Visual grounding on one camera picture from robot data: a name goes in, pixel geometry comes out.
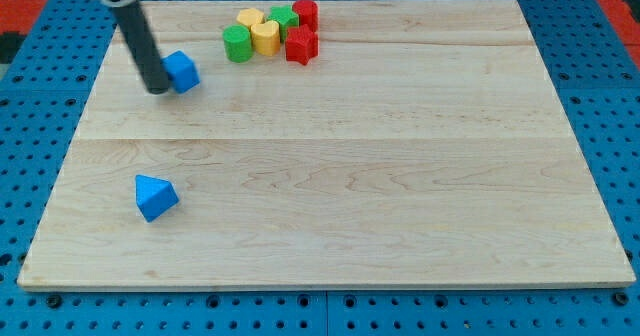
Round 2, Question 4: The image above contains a red star block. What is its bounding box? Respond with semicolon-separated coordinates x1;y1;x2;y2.
285;25;319;65

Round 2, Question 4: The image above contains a green star block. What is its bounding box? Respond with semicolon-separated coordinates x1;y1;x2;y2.
267;5;300;43

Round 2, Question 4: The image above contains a blue triangle block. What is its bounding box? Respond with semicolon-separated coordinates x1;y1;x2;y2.
135;175;179;223

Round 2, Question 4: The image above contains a wooden board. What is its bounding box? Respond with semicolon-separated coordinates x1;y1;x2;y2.
18;0;635;292

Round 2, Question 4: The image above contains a yellow heart block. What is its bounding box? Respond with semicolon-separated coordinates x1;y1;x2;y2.
250;20;281;56

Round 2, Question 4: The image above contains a green cylinder block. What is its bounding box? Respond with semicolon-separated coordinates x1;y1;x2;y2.
222;25;253;63

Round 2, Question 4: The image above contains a red cylinder block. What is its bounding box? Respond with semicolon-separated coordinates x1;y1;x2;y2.
292;0;319;32

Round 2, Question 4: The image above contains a yellow hexagon block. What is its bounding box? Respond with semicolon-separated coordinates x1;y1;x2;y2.
236;8;265;30

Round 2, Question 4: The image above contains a blue cube block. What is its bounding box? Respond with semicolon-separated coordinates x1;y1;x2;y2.
162;50;200;94

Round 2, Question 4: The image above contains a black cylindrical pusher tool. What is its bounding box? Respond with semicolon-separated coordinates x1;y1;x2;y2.
111;1;170;94

